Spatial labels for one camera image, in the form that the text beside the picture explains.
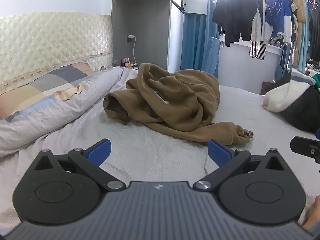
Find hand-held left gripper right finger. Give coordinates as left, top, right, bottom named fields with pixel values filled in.
left=193, top=139, right=287, bottom=192

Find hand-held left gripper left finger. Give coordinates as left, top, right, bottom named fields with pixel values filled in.
left=33, top=139, right=127, bottom=192

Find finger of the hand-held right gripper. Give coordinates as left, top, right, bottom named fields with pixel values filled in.
left=290, top=136, right=320, bottom=165

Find brown hoodie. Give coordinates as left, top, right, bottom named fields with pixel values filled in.
left=103, top=63, right=254, bottom=146

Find person's right hand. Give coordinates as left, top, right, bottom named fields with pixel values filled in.
left=301, top=195, right=320, bottom=230

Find black garment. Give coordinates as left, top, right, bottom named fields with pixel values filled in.
left=279, top=84, right=320, bottom=134

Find light grey quilt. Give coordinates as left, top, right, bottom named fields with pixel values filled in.
left=0, top=66, right=127, bottom=158

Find white fleece jacket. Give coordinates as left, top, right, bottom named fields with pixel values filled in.
left=262, top=69, right=317, bottom=113

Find bed with white sheet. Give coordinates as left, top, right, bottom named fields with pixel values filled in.
left=0, top=66, right=320, bottom=230

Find patchwork pillow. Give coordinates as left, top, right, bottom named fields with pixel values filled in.
left=0, top=59, right=95, bottom=120

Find row of small bottles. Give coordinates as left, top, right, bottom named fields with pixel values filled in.
left=121, top=58, right=139, bottom=70

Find teal hanging garment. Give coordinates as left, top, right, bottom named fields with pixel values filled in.
left=274, top=0, right=311, bottom=81

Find striped hanging shirt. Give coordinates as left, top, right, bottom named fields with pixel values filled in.
left=248, top=0, right=273, bottom=60

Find dark hanging garments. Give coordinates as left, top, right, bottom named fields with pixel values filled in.
left=307, top=9, right=320, bottom=62

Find blue curtain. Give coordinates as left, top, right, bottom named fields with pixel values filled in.
left=180, top=12, right=221, bottom=78

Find cream quilted headboard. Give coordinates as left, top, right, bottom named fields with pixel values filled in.
left=0, top=12, right=113, bottom=96

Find beige hanging garment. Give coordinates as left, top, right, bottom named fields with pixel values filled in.
left=287, top=0, right=307, bottom=66

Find white charging cable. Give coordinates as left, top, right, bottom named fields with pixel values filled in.
left=132, top=36, right=138, bottom=66

